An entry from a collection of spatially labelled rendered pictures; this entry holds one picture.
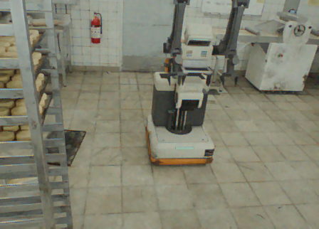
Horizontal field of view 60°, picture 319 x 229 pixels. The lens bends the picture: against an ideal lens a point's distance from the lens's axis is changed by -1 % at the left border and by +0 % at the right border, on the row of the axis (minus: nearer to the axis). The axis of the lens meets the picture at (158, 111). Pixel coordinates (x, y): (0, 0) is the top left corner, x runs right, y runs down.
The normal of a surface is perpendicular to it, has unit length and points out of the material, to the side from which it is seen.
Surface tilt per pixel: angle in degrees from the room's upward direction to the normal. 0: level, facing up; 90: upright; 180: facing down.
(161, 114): 90
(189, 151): 90
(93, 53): 90
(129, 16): 90
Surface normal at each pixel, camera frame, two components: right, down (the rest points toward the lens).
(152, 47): 0.13, 0.47
